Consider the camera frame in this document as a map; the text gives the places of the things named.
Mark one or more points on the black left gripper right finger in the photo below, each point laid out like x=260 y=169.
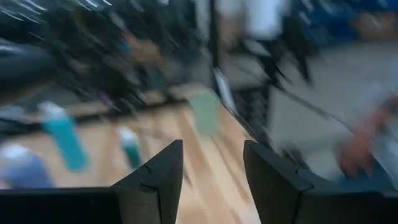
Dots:
x=280 y=202

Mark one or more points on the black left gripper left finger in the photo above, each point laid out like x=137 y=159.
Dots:
x=149 y=199

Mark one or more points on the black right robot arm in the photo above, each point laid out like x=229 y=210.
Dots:
x=102 y=68

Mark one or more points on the large lavender paint bottle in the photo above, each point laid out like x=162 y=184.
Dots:
x=25 y=171

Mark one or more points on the black aluminium rig frame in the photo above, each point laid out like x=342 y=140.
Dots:
x=214 y=46

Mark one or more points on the person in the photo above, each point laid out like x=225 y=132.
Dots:
x=264 y=18

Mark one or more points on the green plastic cup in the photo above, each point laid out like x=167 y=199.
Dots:
x=205 y=115

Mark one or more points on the small teal paint bottle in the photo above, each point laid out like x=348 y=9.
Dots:
x=132 y=152

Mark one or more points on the person's hand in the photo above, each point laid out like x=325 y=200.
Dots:
x=357 y=149

